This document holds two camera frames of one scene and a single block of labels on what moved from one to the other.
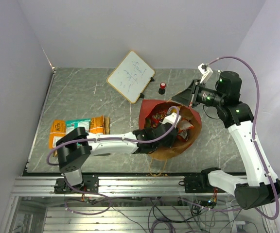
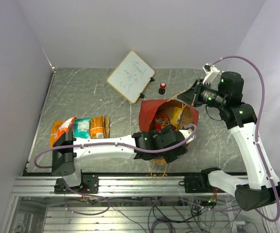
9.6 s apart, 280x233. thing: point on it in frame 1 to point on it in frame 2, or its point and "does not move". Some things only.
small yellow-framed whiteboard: [131, 76] does not move
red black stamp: [162, 90] does not move
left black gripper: [169, 143] to [169, 158]
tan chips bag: [106, 124] does not move
